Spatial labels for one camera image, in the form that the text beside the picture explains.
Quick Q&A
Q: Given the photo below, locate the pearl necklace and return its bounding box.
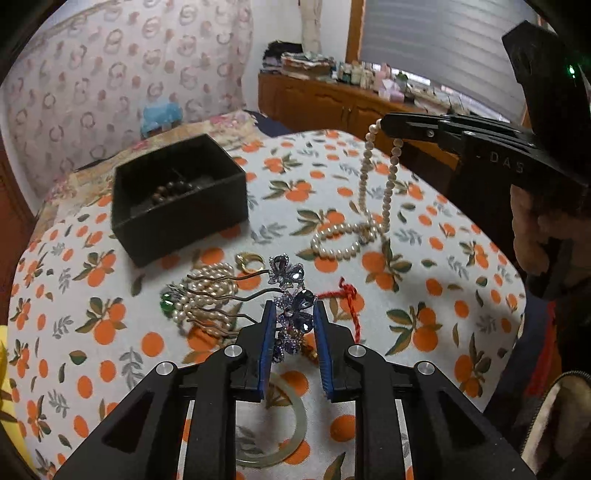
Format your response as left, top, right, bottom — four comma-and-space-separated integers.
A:
310, 119, 407, 262

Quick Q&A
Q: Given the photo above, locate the row of small bottles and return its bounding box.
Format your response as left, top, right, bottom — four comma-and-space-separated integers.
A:
336, 59, 506, 117

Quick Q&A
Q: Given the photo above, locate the person's right hand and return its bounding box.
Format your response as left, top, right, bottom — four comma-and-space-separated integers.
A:
510, 184, 581, 280

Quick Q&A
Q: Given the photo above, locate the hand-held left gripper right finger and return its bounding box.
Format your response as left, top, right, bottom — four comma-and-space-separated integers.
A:
313, 302, 539, 480

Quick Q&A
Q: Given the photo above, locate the black jewelry box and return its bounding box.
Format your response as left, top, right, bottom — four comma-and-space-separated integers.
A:
111, 133, 250, 268

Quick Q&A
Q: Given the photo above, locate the pearl hair comb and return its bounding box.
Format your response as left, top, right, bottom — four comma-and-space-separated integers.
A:
171, 262, 242, 334

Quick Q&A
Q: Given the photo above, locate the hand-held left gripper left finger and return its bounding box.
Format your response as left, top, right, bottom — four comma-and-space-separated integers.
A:
53, 300, 278, 480

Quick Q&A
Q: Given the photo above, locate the dark bead bracelet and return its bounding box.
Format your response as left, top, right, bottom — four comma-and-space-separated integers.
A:
147, 180, 195, 205

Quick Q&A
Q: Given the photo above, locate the gold ring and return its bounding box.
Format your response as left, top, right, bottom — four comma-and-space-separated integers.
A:
235, 251, 267, 278

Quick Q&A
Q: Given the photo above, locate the orange-print tablecloth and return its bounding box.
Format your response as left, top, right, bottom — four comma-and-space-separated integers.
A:
9, 129, 528, 480

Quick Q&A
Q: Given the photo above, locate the green gem ornament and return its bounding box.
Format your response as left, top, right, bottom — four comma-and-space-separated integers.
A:
159, 286, 185, 320

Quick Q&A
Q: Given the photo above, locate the blue plush toy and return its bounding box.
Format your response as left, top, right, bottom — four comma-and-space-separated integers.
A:
140, 102, 184, 138

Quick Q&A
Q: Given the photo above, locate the red cord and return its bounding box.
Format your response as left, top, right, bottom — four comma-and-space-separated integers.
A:
316, 277, 366, 343

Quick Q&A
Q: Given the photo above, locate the pale jade bangle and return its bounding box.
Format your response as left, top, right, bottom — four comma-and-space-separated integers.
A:
235, 371, 308, 470

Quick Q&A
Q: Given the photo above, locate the wooden cabinet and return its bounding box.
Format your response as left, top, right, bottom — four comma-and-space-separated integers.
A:
257, 73, 462, 168

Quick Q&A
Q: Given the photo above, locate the grey window blind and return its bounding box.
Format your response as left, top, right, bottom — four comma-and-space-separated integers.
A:
359, 0, 543, 121

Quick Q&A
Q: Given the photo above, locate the patterned pink curtain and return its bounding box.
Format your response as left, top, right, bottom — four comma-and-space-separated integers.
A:
0, 0, 256, 197

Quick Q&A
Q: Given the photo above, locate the dark zippered jacket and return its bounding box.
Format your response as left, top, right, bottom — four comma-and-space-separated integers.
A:
482, 295, 591, 480

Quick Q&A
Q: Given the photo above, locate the purple flower hair comb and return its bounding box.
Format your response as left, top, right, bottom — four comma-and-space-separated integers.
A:
187, 253, 320, 365

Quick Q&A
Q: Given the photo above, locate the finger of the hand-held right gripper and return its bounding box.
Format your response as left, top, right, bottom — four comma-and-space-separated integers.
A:
381, 113, 533, 140
438, 121, 555, 163

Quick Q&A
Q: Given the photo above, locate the yellow cloth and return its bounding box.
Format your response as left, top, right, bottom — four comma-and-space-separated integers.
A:
0, 325, 26, 462

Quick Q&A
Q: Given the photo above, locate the stack of folded fabrics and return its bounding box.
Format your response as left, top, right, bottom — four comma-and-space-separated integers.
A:
261, 41, 340, 83

